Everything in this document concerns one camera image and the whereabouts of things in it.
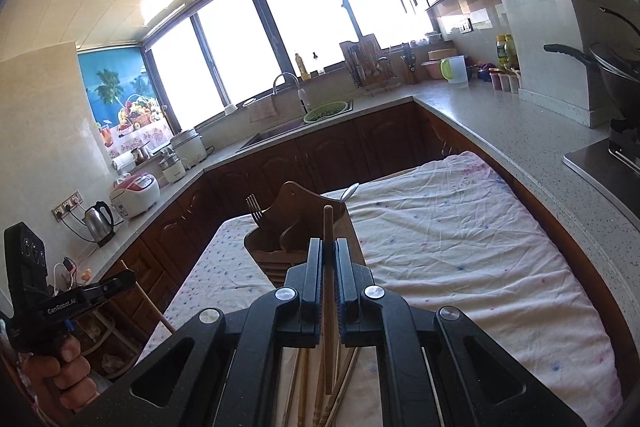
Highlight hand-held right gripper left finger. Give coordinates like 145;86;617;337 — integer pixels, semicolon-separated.
70;238;324;427

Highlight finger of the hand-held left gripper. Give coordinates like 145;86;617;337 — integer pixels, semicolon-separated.
81;269;138;306

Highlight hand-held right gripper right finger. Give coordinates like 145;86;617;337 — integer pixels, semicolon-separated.
335;238;587;427

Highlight wooden utensil holder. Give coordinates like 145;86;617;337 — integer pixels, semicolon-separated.
243;180;369;290

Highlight person's left hand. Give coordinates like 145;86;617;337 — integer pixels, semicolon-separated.
22;336;94;424

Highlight wooden stick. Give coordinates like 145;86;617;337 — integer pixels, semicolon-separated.
119;259;177;334

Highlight white storage rack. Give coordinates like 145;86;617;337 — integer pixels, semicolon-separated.
75;304;146;380

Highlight steel electric kettle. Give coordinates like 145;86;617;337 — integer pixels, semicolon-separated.
82;200;117;248

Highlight white and red rice cooker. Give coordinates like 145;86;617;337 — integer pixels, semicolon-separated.
109;173;161;221

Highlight metal fork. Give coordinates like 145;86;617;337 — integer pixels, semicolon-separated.
245;193;266;226

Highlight floral white blanket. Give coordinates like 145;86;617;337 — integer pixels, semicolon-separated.
150;150;624;427

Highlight paper towel roll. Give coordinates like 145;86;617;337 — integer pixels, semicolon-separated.
110;152;139;174

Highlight small white blender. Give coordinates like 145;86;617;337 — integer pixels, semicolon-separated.
158;151;189;183

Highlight wooden base cabinets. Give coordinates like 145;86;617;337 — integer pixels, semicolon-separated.
97;102;513;343

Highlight white electric cooker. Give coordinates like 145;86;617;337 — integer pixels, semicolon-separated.
170;129;209;168

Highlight steel kitchen sink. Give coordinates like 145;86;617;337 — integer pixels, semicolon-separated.
237;99;354;153

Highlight green colander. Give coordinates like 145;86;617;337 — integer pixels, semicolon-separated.
303;103;347;124

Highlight pink dish cloth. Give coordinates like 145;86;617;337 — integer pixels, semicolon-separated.
248;96;279;124

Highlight curved metal faucet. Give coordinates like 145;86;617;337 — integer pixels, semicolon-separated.
272;72;311;116

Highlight knife block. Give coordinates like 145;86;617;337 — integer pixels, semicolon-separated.
401;42;421;86

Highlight pink plastic basin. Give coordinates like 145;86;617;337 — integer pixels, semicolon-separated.
422;59;451;82

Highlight white and green pitcher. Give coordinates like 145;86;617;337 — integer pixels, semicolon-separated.
439;55;470;86

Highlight row of spice jars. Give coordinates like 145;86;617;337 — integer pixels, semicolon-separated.
489;69;521;94

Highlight large kitchen window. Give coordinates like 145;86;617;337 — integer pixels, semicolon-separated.
142;0;437;134

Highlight steel gas stove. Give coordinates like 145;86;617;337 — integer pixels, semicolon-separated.
562;116;640;219

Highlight yellow oil bottles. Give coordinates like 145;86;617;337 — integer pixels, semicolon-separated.
494;34;519;70

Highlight black wok with lid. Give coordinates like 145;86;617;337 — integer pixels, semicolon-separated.
543;6;640;120

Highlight charger with cables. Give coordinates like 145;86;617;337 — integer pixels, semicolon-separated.
52;256;82;294

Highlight wall socket strip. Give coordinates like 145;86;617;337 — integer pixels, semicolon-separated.
52;191;84;221

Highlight tropical fruit wall poster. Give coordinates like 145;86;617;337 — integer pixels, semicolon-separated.
76;47;173;160

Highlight wire dish rack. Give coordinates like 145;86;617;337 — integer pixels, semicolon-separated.
339;34;402;96

